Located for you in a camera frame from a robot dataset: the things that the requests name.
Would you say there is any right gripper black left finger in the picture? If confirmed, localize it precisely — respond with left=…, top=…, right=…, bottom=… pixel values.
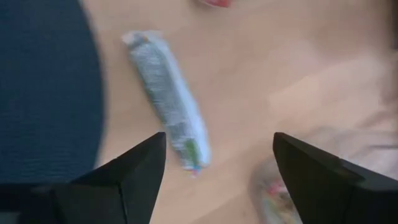
left=50, top=131, right=168, bottom=224

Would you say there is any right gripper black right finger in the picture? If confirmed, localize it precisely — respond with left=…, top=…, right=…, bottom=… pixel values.
left=272, top=131, right=398, bottom=224

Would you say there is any colourful-wrapped granola bar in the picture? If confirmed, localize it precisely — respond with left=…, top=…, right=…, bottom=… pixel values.
left=198, top=0, right=234, bottom=9
left=251, top=160, right=304, bottom=224

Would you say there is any silver-wrapped granola bar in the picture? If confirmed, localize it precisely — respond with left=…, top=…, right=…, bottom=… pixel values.
left=120, top=29, right=213, bottom=179

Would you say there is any round dark blue mat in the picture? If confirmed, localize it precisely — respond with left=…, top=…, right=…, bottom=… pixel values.
left=0, top=0, right=106, bottom=188

